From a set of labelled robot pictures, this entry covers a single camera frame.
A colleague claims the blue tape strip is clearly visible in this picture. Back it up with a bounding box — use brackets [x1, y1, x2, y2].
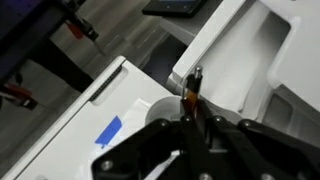
[94, 115, 123, 149]

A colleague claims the brown pen silver clicker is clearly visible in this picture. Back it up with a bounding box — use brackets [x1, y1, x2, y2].
[180, 65, 205, 118]

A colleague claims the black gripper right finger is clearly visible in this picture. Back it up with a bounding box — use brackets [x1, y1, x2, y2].
[199, 99, 320, 180]

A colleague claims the white office copier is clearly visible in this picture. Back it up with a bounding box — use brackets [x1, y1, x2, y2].
[159, 0, 320, 148]

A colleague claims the black stand frame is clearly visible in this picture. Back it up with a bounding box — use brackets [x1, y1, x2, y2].
[0, 0, 95, 95]

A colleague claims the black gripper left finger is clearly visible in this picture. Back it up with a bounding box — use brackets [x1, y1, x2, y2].
[91, 99, 212, 180]

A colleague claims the copier touchscreen panel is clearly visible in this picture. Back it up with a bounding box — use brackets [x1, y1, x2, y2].
[142, 0, 208, 19]

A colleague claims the orange handled clamp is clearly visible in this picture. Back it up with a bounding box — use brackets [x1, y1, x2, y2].
[0, 82, 39, 112]
[63, 11, 108, 57]

